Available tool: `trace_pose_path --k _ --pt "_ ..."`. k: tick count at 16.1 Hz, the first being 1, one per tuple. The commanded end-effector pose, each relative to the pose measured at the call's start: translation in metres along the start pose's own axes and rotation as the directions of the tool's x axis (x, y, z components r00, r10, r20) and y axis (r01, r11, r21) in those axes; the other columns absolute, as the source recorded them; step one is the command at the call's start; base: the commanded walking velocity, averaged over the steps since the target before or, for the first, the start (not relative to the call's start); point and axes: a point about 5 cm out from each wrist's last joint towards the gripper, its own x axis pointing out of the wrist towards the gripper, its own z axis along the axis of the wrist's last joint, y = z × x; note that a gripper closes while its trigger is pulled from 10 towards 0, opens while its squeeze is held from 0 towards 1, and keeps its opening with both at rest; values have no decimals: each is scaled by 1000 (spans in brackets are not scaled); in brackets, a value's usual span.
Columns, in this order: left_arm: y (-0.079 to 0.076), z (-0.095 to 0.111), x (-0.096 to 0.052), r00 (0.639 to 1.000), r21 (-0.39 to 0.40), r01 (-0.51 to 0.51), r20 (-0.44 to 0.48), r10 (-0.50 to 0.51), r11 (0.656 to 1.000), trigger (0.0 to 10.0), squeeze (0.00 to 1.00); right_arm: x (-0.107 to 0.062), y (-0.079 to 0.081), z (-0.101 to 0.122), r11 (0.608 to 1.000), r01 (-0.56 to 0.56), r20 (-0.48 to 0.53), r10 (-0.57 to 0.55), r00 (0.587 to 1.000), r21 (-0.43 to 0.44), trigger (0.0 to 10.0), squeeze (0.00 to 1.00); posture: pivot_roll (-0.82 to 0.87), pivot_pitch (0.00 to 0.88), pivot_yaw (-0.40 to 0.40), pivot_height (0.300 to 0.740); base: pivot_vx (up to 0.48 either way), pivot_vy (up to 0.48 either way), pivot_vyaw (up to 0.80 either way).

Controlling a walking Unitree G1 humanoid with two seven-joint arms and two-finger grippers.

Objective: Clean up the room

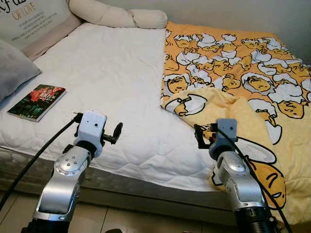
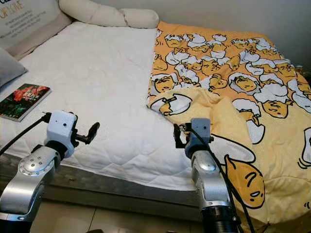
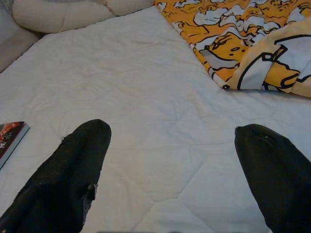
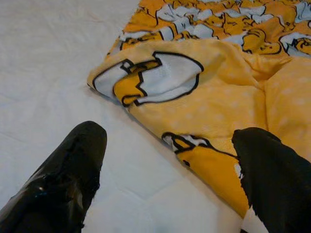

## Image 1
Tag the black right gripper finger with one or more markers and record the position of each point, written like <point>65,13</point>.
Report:
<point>198,136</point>

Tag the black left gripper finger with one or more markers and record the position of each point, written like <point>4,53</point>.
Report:
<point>117,132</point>

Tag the dark green and red book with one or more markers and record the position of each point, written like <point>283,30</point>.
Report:
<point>36,102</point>

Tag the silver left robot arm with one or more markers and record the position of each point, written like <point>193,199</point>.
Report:
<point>58,189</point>

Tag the white quilted mattress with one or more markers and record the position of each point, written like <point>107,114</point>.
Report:
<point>112,87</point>

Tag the grey pillow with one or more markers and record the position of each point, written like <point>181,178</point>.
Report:
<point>14,70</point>

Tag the beige bolster pillow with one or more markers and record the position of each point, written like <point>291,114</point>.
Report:
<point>112,17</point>

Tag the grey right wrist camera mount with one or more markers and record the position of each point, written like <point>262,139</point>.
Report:
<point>224,138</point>

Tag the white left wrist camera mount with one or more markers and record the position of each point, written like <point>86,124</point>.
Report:
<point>91,131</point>

